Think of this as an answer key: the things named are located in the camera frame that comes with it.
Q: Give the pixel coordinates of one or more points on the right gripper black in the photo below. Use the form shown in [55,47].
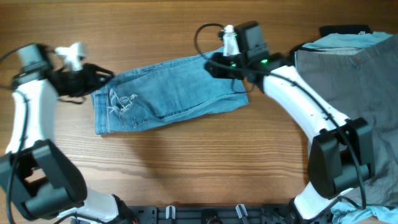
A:
[214,66]

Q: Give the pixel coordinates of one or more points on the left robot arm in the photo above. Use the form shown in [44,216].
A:
[38,178]

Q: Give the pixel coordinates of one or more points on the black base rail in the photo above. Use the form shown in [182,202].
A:
[238,214]

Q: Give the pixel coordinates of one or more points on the light blue shirt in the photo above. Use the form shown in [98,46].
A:
[344,212]

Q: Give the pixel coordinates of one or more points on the grey trousers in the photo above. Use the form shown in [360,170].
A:
[363,84]

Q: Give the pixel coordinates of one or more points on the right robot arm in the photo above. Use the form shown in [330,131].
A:
[340,156]

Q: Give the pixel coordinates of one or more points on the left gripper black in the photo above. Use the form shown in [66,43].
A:
[86,78]

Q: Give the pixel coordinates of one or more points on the black garment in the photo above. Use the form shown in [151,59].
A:
[334,29]

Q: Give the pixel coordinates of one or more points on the light blue denim jeans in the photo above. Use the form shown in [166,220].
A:
[161,94]

